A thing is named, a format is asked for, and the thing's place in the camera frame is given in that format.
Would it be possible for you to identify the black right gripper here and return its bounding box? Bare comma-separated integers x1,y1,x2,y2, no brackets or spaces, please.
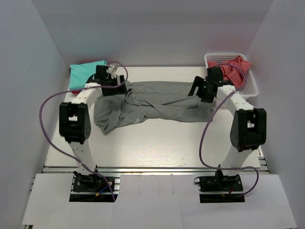
188,76,215,103

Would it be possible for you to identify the grey t-shirt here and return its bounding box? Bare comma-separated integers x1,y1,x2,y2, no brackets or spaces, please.
93,81,216,135

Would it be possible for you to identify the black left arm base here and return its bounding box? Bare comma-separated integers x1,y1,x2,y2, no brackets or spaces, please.
69,171,119,203

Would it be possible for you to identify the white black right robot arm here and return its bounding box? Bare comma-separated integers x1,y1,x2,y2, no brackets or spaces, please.
188,65,267,190

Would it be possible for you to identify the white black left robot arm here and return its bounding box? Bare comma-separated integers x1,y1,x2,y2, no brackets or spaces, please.
59,61,128,190

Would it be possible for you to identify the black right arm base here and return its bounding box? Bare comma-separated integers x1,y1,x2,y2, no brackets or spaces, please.
193,175,245,204

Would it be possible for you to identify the folded teal t-shirt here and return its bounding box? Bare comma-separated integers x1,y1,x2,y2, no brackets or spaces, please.
69,60,107,90

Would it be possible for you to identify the crumpled pink t-shirt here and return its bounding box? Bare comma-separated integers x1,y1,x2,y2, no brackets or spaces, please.
207,55,252,89

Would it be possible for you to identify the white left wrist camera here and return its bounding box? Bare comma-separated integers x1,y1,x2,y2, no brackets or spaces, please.
107,64,117,78

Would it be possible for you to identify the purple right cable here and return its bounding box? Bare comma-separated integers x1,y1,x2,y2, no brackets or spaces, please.
199,62,260,198

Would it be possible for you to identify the purple cable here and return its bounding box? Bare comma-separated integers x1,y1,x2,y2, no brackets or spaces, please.
199,62,260,198
39,61,129,202

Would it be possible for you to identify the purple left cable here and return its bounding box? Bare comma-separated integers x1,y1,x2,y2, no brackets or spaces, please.
39,61,129,202

